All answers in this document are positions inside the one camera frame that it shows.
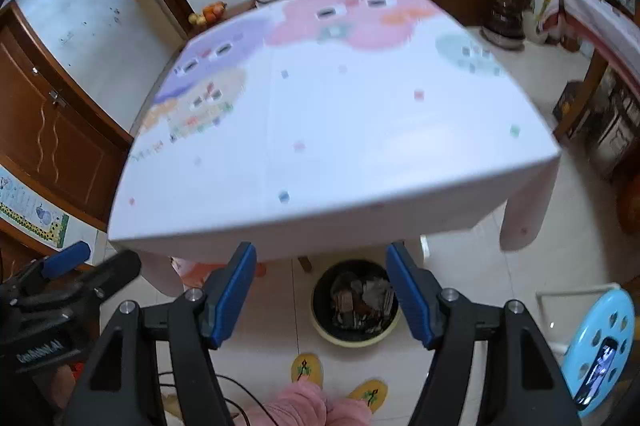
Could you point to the white bucket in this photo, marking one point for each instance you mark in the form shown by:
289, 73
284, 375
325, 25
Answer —
540, 34

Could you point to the carved wooden door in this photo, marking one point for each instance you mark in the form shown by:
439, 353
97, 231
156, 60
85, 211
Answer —
50, 131

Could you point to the person's pink trouser leg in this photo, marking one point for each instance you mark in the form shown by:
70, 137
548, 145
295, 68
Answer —
310, 406

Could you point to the dark stacked pots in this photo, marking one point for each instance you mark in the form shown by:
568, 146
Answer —
505, 27

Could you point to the yellow round waste bin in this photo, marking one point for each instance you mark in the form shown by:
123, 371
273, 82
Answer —
325, 291

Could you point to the fruit bowl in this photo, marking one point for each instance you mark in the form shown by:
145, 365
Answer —
210, 13

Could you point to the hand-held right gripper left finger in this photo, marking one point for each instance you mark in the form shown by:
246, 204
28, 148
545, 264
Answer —
232, 291

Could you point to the colourful wall poster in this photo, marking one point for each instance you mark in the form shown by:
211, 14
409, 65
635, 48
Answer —
32, 212

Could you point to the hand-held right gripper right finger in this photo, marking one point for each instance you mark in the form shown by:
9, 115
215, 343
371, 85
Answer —
412, 296

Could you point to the black smartphone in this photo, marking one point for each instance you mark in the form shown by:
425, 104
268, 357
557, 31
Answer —
597, 371

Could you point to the light blue stool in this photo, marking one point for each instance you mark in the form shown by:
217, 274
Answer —
590, 331

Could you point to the yellow slipper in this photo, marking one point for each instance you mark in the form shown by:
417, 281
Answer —
306, 370
368, 394

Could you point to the cloth covered side table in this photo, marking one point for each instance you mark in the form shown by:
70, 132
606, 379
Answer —
600, 21

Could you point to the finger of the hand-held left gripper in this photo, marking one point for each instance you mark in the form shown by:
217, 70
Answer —
115, 271
67, 258

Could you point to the black and orange box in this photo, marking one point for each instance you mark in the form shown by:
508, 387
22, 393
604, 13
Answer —
570, 103

